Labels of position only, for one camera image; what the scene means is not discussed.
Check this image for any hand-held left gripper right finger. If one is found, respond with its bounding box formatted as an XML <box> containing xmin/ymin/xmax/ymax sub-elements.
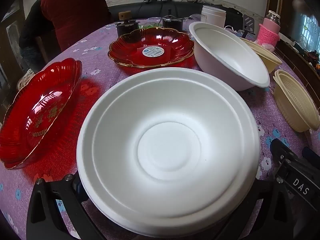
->
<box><xmin>217</xmin><ymin>177</ymin><xmax>300</xmax><ymax>240</ymax></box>

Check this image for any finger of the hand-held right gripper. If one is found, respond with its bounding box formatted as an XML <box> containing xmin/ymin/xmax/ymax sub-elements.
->
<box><xmin>302</xmin><ymin>146</ymin><xmax>320</xmax><ymax>167</ymax></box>
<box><xmin>271</xmin><ymin>138</ymin><xmax>300</xmax><ymax>162</ymax></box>

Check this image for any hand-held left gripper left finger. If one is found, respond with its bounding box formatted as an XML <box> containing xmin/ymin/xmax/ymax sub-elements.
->
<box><xmin>26</xmin><ymin>174</ymin><xmax>105</xmax><ymax>240</ymax></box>

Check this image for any beige plastic bowl patterned rim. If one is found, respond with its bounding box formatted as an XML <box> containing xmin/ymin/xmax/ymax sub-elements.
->
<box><xmin>273</xmin><ymin>69</ymin><xmax>320</xmax><ymax>132</ymax></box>

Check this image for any large white foam bowl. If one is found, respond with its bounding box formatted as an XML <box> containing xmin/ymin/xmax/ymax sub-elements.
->
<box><xmin>76</xmin><ymin>67</ymin><xmax>261</xmax><ymax>238</ymax></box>

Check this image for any red plate with gold print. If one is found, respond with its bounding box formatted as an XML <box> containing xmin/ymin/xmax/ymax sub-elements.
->
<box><xmin>0</xmin><ymin>57</ymin><xmax>83</xmax><ymax>171</ymax></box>

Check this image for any plain beige plastic bowl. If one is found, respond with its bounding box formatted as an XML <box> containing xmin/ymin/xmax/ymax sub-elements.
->
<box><xmin>240</xmin><ymin>38</ymin><xmax>283</xmax><ymax>74</ymax></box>

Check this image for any dark wooden cabinet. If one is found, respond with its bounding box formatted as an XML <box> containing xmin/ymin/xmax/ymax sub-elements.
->
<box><xmin>271</xmin><ymin>0</ymin><xmax>320</xmax><ymax>80</ymax></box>

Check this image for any pink bottle with knitted sleeve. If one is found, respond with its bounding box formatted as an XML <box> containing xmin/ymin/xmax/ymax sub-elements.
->
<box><xmin>255</xmin><ymin>10</ymin><xmax>281</xmax><ymax>48</ymax></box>

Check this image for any grey phone stand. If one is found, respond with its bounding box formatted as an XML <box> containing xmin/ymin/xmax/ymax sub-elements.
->
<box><xmin>242</xmin><ymin>14</ymin><xmax>256</xmax><ymax>35</ymax></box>

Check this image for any purple floral tablecloth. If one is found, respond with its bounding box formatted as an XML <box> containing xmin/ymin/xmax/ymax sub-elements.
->
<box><xmin>0</xmin><ymin>17</ymin><xmax>320</xmax><ymax>240</ymax></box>

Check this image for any white plastic jar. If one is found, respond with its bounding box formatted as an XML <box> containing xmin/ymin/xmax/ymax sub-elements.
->
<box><xmin>201</xmin><ymin>5</ymin><xmax>227</xmax><ymax>28</ymax></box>

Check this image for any red plate with white label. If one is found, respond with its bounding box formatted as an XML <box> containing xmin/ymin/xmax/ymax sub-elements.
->
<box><xmin>108</xmin><ymin>27</ymin><xmax>195</xmax><ymax>68</ymax></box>

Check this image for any black round tin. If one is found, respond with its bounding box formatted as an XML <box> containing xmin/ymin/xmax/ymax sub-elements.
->
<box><xmin>162</xmin><ymin>9</ymin><xmax>184</xmax><ymax>29</ymax></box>

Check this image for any black sofa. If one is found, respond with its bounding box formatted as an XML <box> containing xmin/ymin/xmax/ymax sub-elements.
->
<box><xmin>107</xmin><ymin>1</ymin><xmax>250</xmax><ymax>22</ymax></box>

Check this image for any black tin with cork knob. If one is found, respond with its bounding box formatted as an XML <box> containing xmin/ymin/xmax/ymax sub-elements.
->
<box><xmin>116</xmin><ymin>11</ymin><xmax>139</xmax><ymax>37</ymax></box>

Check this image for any green candy wrapper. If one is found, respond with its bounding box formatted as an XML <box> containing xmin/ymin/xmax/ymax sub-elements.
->
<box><xmin>140</xmin><ymin>23</ymin><xmax>162</xmax><ymax>30</ymax></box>

